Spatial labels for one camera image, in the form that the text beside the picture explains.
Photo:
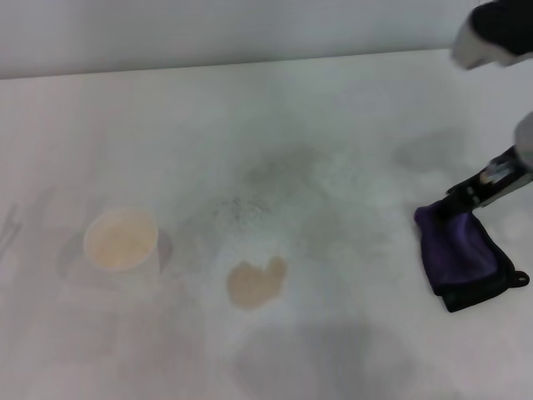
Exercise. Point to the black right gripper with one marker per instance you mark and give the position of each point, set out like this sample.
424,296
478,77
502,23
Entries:
487,183

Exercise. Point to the purple rag with black trim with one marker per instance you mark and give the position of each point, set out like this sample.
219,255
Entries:
458,254

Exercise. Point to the white paper cup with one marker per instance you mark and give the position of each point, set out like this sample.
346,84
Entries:
121,241

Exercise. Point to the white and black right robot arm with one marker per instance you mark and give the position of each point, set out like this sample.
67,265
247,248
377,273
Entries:
499,21

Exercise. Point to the brown water stain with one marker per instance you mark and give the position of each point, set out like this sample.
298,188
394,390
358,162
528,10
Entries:
254,283

